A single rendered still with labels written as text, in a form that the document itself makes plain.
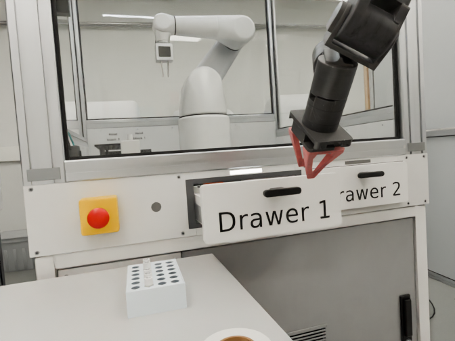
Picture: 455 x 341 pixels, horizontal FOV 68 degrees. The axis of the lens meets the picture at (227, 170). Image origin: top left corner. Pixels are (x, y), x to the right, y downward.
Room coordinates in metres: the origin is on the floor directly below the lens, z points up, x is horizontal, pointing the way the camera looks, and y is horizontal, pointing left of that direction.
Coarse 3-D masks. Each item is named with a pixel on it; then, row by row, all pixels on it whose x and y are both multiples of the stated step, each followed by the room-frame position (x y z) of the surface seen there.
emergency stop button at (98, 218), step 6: (96, 210) 0.63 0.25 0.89; (102, 210) 0.64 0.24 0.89; (90, 216) 0.63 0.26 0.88; (96, 216) 0.63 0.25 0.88; (102, 216) 0.64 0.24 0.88; (108, 216) 0.64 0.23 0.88; (90, 222) 0.63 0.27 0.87; (96, 222) 0.63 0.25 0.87; (102, 222) 0.64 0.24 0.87; (96, 228) 0.64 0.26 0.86
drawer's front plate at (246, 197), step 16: (304, 176) 0.66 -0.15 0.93; (320, 176) 0.67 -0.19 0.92; (336, 176) 0.68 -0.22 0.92; (208, 192) 0.61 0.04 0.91; (224, 192) 0.62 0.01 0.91; (240, 192) 0.63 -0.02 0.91; (256, 192) 0.63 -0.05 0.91; (304, 192) 0.66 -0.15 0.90; (320, 192) 0.67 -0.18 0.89; (336, 192) 0.68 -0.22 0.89; (208, 208) 0.61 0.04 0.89; (224, 208) 0.62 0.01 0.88; (240, 208) 0.62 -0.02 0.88; (256, 208) 0.63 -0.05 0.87; (272, 208) 0.64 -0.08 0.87; (288, 208) 0.65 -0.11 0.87; (320, 208) 0.67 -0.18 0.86; (336, 208) 0.68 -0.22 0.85; (208, 224) 0.61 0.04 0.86; (224, 224) 0.61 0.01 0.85; (256, 224) 0.63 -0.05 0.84; (272, 224) 0.64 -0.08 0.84; (288, 224) 0.65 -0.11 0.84; (304, 224) 0.66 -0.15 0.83; (320, 224) 0.67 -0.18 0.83; (336, 224) 0.68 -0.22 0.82; (208, 240) 0.61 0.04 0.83; (224, 240) 0.61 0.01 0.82
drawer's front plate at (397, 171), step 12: (324, 168) 0.84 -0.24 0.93; (336, 168) 0.85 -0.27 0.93; (348, 168) 0.86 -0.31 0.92; (360, 168) 0.87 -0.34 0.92; (372, 168) 0.88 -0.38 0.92; (384, 168) 0.89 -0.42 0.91; (396, 168) 0.90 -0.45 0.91; (348, 180) 0.86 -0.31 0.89; (360, 180) 0.87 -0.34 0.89; (372, 180) 0.88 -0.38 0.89; (384, 180) 0.89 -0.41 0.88; (396, 180) 0.90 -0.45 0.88; (348, 192) 0.86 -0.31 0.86; (360, 192) 0.87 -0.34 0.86; (384, 192) 0.89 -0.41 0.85; (396, 192) 0.90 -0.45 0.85; (348, 204) 0.86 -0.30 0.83; (360, 204) 0.87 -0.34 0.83; (372, 204) 0.88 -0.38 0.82
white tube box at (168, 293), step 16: (128, 272) 0.55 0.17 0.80; (160, 272) 0.54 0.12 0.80; (176, 272) 0.53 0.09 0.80; (128, 288) 0.48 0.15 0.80; (144, 288) 0.47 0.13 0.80; (160, 288) 0.47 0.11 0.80; (176, 288) 0.48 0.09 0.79; (128, 304) 0.46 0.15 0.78; (144, 304) 0.47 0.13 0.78; (160, 304) 0.47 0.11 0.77; (176, 304) 0.48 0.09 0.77
